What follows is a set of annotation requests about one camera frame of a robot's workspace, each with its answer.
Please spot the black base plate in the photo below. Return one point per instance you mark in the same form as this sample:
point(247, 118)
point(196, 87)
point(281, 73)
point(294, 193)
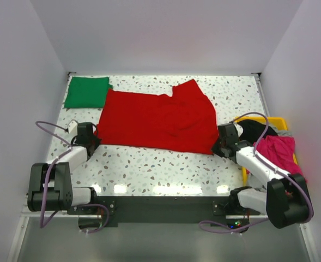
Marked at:
point(180, 209)

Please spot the pink t shirt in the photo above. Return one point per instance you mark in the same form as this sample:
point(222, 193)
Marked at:
point(280, 151)

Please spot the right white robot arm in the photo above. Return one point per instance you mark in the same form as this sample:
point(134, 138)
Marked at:
point(286, 199)

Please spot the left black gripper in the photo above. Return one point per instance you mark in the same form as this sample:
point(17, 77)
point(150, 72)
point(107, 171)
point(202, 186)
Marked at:
point(96, 142)

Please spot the folded green t shirt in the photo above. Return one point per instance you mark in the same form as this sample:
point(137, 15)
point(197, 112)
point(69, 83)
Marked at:
point(87, 93)

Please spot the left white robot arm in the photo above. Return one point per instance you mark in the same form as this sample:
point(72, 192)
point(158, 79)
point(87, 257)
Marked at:
point(50, 187)

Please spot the black t shirt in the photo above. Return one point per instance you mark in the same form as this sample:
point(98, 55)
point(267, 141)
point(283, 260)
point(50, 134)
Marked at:
point(251, 130)

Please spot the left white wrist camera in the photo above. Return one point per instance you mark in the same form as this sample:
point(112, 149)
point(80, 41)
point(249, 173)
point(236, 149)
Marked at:
point(72, 127)

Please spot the red t shirt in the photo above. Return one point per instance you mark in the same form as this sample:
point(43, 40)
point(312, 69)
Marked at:
point(183, 122)

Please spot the yellow plastic bin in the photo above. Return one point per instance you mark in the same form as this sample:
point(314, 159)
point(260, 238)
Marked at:
point(277, 121)

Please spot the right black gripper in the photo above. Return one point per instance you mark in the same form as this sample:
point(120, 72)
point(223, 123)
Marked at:
point(215, 150)

